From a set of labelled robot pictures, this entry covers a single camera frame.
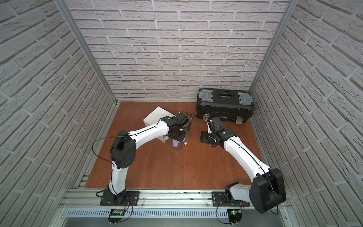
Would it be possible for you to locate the purple earphone case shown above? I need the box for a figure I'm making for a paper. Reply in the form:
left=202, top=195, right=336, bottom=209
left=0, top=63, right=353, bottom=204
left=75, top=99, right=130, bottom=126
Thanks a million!
left=172, top=140, right=180, bottom=148

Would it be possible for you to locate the white drawer cabinet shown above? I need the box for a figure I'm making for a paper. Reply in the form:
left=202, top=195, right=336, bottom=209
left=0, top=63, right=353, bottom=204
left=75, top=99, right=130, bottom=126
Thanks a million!
left=143, top=107, right=174, bottom=143

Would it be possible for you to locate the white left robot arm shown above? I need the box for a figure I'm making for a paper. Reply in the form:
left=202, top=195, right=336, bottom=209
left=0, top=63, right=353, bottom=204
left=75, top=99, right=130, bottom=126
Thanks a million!
left=107, top=113, right=189, bottom=196

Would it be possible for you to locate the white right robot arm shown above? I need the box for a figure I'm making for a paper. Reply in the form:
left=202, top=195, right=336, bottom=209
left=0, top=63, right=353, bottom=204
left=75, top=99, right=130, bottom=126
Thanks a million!
left=200, top=117, right=286, bottom=213

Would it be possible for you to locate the steel claw hammer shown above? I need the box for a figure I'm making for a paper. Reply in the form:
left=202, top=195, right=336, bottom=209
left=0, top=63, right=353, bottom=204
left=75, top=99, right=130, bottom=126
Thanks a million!
left=187, top=113, right=197, bottom=131

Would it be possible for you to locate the black plastic toolbox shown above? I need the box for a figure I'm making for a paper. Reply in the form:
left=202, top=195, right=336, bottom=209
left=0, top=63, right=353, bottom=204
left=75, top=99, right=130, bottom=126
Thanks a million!
left=196, top=88, right=254, bottom=124

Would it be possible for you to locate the right controller board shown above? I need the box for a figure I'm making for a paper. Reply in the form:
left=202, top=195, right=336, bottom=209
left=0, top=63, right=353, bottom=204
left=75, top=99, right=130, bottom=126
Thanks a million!
left=227, top=209, right=242, bottom=225

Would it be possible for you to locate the controller board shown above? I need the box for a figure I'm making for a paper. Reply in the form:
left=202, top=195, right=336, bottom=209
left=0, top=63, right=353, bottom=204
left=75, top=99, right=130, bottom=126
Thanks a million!
left=227, top=209, right=242, bottom=225
left=108, top=209, right=130, bottom=224

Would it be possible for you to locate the left controller board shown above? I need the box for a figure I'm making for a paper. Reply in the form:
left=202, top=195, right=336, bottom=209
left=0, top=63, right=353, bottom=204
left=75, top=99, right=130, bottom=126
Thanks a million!
left=108, top=209, right=130, bottom=224

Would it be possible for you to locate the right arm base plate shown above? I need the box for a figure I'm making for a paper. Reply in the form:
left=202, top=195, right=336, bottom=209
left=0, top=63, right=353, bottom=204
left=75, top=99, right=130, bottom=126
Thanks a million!
left=211, top=191, right=250, bottom=207

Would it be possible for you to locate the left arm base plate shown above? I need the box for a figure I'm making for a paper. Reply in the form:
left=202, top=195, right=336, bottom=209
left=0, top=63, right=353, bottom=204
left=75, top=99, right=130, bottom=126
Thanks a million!
left=100, top=190, right=140, bottom=206

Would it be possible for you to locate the aluminium frame rail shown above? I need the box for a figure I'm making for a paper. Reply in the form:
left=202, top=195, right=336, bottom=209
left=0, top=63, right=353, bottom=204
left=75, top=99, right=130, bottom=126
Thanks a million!
left=59, top=189, right=246, bottom=209

